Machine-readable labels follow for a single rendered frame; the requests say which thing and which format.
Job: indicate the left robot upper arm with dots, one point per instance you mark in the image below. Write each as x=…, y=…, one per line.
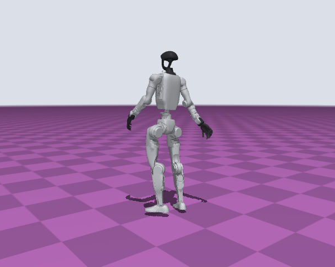
x=154, y=80

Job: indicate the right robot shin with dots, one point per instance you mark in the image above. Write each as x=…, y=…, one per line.
x=179, y=184

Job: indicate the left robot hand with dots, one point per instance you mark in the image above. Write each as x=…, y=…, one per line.
x=130, y=118

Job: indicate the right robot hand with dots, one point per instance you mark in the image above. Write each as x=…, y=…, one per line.
x=205, y=128

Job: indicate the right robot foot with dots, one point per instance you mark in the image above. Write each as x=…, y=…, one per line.
x=180, y=206

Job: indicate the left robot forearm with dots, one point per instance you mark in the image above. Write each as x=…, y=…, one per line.
x=139, y=107

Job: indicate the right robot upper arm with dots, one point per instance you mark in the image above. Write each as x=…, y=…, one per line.
x=184, y=92

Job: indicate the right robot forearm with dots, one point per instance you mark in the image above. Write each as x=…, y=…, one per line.
x=194, y=114

